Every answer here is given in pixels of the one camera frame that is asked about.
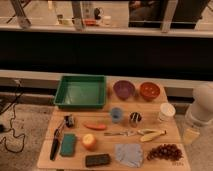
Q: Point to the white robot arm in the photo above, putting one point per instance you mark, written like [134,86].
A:
[200,113]

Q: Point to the orange bowl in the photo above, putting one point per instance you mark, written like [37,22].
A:
[149,91]

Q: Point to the blue-grey cloth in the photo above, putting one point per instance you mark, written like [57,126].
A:
[130,155]

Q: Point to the white paper cup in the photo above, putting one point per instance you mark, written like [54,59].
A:
[167,112]

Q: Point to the black handled knife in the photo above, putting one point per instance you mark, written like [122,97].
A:
[55,142]

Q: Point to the yellow banana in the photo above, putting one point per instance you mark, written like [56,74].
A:
[148,135]

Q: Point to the orange carrot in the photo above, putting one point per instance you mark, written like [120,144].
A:
[95,126]

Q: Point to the wooden board table top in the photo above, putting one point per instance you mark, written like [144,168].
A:
[106,144]

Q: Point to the dark red grapes bunch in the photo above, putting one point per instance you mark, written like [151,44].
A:
[165,151]

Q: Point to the orange apple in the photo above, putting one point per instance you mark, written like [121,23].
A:
[89,141]

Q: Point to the green plastic tray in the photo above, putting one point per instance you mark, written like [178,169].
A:
[84,92]

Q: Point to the blue cup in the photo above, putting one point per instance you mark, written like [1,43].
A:
[116,114]

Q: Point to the purple bowl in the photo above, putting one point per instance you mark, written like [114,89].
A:
[124,89]

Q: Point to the black rectangular block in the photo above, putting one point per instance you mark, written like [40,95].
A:
[97,160]

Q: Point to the green sponge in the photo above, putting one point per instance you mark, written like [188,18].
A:
[68,145]

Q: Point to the metal fork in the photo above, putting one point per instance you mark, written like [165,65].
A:
[125,133]

